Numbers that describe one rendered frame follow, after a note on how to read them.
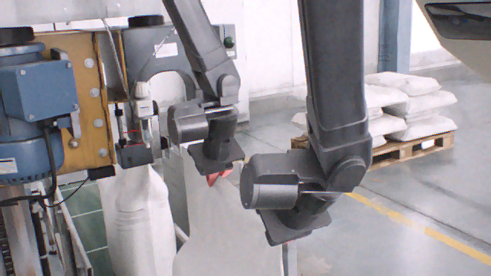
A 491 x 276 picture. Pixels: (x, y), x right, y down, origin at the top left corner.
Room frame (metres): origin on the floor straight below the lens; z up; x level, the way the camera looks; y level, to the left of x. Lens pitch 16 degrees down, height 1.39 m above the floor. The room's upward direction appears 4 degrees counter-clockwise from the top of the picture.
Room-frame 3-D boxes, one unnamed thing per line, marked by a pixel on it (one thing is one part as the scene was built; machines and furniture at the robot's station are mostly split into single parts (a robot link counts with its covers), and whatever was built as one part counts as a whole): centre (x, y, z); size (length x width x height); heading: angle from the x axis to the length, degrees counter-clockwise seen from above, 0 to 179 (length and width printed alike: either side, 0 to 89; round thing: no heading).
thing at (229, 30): (1.26, 0.04, 1.29); 0.08 x 0.05 x 0.09; 27
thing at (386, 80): (4.31, -1.42, 0.56); 0.67 x 0.43 x 0.15; 27
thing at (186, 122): (0.84, 0.08, 1.21); 0.11 x 0.09 x 0.12; 117
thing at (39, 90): (0.82, 0.35, 1.25); 0.10 x 0.08 x 0.12; 142
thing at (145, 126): (1.08, 0.23, 1.11); 0.03 x 0.03 x 0.06
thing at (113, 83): (1.19, 0.34, 1.26); 0.22 x 0.05 x 0.16; 27
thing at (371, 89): (3.82, -0.98, 0.56); 0.66 x 0.42 x 0.15; 117
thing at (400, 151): (4.14, -1.14, 0.07); 1.20 x 0.82 x 0.14; 119
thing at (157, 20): (1.22, 0.23, 1.35); 0.09 x 0.09 x 0.03
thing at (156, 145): (1.16, 0.23, 1.08); 0.03 x 0.01 x 0.13; 117
